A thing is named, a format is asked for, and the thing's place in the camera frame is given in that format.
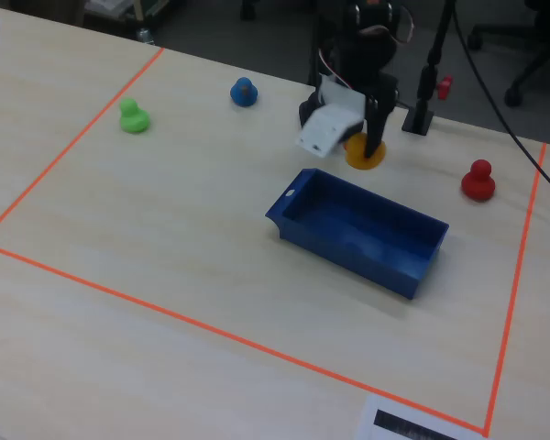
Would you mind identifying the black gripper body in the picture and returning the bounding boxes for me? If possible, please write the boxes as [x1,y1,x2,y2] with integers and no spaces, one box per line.
[298,43,400,128]

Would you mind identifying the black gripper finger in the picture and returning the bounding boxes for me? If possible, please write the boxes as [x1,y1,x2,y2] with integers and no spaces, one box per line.
[364,93,391,160]

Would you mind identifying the yellow duck toy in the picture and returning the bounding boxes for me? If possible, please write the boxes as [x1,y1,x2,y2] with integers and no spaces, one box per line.
[343,132,388,171]

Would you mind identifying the blue plastic box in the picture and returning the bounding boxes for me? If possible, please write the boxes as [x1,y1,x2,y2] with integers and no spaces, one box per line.
[264,167,450,301]

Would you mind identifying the red duck toy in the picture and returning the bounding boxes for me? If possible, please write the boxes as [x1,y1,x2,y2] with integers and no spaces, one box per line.
[460,159,497,203]

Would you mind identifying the blue duck toy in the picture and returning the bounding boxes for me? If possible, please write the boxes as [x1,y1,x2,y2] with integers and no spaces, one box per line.
[229,76,259,109]

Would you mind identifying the green duck toy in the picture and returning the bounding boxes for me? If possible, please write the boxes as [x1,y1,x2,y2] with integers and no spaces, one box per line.
[118,97,151,136]

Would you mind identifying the red stand knob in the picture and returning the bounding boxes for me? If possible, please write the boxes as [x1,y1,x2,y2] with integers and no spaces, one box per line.
[436,75,455,102]

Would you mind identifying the black office chair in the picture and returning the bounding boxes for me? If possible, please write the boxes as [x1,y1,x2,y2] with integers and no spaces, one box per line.
[466,0,550,109]

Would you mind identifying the orange tape strip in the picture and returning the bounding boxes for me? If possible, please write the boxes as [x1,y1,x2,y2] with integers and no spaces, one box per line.
[483,142,548,437]
[0,241,488,435]
[0,47,166,243]

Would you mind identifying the paper sheet with black print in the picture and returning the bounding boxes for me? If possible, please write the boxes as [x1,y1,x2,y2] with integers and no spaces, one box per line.
[355,393,487,440]

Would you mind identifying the red and white arm wires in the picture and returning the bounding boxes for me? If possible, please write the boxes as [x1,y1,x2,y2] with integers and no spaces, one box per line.
[318,6,416,91]

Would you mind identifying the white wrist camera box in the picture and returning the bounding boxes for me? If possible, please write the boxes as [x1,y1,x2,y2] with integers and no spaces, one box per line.
[294,75,366,160]

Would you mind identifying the black camera stand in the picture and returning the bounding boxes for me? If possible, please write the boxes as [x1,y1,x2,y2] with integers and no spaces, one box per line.
[401,0,458,136]

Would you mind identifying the black cable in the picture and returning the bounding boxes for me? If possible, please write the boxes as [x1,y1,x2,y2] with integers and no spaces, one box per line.
[452,0,550,205]

